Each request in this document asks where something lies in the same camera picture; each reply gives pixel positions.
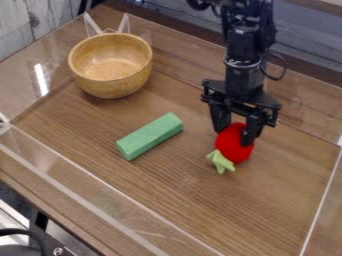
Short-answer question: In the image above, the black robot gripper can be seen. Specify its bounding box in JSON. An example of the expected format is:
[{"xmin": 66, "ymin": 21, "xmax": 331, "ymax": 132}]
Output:
[{"xmin": 202, "ymin": 58, "xmax": 281, "ymax": 147}]

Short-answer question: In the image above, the red plush strawberry toy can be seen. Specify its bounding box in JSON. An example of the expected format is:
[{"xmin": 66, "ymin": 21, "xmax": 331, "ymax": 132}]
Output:
[{"xmin": 206, "ymin": 122, "xmax": 254, "ymax": 174}]

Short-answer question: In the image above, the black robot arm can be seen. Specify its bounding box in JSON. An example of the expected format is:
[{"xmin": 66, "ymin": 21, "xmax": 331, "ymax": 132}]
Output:
[{"xmin": 186, "ymin": 0, "xmax": 282, "ymax": 146}]

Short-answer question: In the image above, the green rectangular block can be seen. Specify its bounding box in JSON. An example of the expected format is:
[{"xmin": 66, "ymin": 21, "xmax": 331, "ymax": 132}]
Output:
[{"xmin": 115, "ymin": 112, "xmax": 183, "ymax": 161}]

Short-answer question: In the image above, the wooden bowl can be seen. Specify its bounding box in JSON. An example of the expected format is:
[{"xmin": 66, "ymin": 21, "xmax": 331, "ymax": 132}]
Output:
[{"xmin": 68, "ymin": 33, "xmax": 154, "ymax": 99}]

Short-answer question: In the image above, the clear acrylic tray wall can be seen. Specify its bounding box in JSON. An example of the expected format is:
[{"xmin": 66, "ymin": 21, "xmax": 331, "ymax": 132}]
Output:
[{"xmin": 0, "ymin": 8, "xmax": 342, "ymax": 256}]

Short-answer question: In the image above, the black table leg bracket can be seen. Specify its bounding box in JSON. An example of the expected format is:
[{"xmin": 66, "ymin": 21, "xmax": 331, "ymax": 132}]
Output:
[{"xmin": 28, "ymin": 210, "xmax": 76, "ymax": 256}]

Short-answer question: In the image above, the black cable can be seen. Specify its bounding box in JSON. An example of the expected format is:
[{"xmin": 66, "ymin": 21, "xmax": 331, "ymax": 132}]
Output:
[{"xmin": 0, "ymin": 227, "xmax": 46, "ymax": 256}]

